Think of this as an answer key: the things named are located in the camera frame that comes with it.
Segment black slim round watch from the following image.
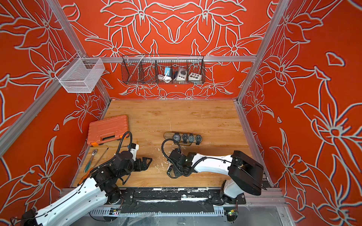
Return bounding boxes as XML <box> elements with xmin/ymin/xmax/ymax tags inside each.
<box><xmin>188</xmin><ymin>133</ymin><xmax>195</xmax><ymax>143</ymax></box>

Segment small circuit board right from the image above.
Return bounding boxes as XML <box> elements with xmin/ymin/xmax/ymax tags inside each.
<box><xmin>226</xmin><ymin>209</ymin><xmax>239</xmax><ymax>222</ymax></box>

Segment orange plastic tool case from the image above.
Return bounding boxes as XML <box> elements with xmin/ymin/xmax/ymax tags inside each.
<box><xmin>87</xmin><ymin>115</ymin><xmax>129</xmax><ymax>147</ymax></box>

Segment black digital square watch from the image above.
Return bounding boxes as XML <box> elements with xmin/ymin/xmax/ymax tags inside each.
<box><xmin>173</xmin><ymin>132</ymin><xmax>181</xmax><ymax>143</ymax></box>

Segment green handled ratchet wrench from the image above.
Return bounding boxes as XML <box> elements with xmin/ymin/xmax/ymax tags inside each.
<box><xmin>84</xmin><ymin>149</ymin><xmax>98</xmax><ymax>173</ymax></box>

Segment small circuit board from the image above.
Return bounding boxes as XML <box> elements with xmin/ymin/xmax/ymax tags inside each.
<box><xmin>109</xmin><ymin>208</ymin><xmax>121</xmax><ymax>216</ymax></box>
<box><xmin>226</xmin><ymin>209</ymin><xmax>239</xmax><ymax>222</ymax></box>

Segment white mesh wall basket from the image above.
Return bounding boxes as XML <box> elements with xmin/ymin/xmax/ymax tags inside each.
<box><xmin>55</xmin><ymin>58</ymin><xmax>105</xmax><ymax>93</ymax></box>

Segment dark wooden watch stand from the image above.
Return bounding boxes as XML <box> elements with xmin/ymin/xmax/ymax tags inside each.
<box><xmin>164</xmin><ymin>132</ymin><xmax>197</xmax><ymax>146</ymax></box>

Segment white grey round device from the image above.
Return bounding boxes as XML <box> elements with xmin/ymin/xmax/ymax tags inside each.
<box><xmin>175</xmin><ymin>68</ymin><xmax>188</xmax><ymax>82</ymax></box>

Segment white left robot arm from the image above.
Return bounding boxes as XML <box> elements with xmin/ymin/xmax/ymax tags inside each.
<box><xmin>19</xmin><ymin>140</ymin><xmax>152</xmax><ymax>226</ymax></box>

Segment black watch placed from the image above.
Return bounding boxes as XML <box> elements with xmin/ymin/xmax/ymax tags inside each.
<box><xmin>195</xmin><ymin>135</ymin><xmax>203</xmax><ymax>145</ymax></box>

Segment blue white small box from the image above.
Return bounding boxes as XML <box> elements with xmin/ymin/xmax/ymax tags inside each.
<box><xmin>164</xmin><ymin>67</ymin><xmax>172</xmax><ymax>77</ymax></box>

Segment black watch dark red dial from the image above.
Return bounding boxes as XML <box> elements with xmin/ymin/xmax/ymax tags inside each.
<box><xmin>182</xmin><ymin>133</ymin><xmax>189</xmax><ymax>144</ymax></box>

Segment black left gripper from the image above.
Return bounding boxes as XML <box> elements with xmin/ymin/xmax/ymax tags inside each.
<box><xmin>118</xmin><ymin>157</ymin><xmax>153</xmax><ymax>179</ymax></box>

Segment white box with dots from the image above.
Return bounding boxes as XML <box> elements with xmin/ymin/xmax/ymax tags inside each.
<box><xmin>188</xmin><ymin>73</ymin><xmax>202</xmax><ymax>82</ymax></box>

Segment small circuit board left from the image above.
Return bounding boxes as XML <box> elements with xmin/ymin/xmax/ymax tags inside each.
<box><xmin>109</xmin><ymin>208</ymin><xmax>121</xmax><ymax>216</ymax></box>

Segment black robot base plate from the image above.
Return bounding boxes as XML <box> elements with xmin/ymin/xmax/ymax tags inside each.
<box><xmin>95</xmin><ymin>187</ymin><xmax>247</xmax><ymax>214</ymax></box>

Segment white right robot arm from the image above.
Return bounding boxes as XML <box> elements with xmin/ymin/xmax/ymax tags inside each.
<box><xmin>161</xmin><ymin>138</ymin><xmax>264</xmax><ymax>198</ymax></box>

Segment black wire wall basket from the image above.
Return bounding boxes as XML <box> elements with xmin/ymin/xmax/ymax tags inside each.
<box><xmin>121</xmin><ymin>54</ymin><xmax>206</xmax><ymax>85</ymax></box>

